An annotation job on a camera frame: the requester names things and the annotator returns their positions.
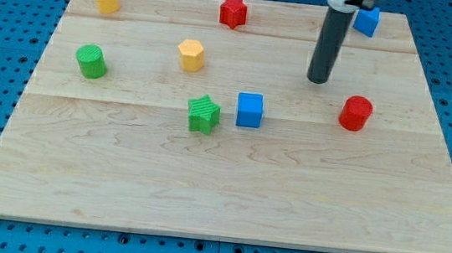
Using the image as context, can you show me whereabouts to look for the yellow hexagon block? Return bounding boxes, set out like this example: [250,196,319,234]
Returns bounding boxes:
[178,39,205,73]

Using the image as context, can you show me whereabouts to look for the green star block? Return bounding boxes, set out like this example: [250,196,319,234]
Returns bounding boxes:
[187,95,220,136]

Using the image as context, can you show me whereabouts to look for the blue cube block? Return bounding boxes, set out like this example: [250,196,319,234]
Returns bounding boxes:
[235,93,264,128]

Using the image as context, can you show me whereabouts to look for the light wooden board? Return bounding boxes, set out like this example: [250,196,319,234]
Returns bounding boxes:
[0,0,452,253]

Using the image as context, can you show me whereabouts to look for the red star block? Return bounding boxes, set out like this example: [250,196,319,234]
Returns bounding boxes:
[218,0,248,29]

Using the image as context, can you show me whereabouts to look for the red cylinder block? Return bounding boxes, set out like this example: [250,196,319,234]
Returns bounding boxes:
[339,96,373,132]

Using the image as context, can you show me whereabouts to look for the green cylinder block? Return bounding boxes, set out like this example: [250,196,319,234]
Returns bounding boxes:
[75,44,106,79]

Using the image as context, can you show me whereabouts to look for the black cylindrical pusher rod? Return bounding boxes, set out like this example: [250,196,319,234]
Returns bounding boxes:
[307,7,354,84]

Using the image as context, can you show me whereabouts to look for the blue pentagon block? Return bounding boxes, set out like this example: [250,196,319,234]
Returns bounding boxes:
[352,8,381,38]

